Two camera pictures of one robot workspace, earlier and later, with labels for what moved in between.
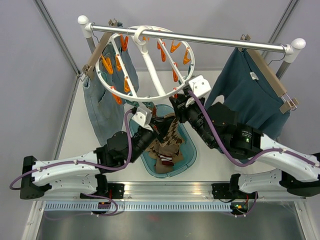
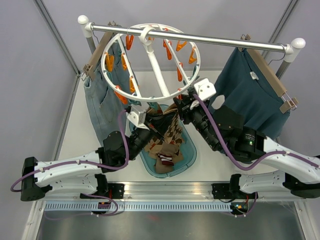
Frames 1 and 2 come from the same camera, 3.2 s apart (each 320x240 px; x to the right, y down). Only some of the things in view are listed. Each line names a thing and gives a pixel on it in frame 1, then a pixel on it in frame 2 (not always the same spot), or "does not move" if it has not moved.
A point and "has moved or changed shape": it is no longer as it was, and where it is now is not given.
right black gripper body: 187,108 does not move
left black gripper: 158,124 does not move
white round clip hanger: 145,28 to 153,62
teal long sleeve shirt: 244,88 does not move
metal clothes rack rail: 88,28 does not move
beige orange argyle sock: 174,136 has moved or changed shape
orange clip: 118,99 to 123,98
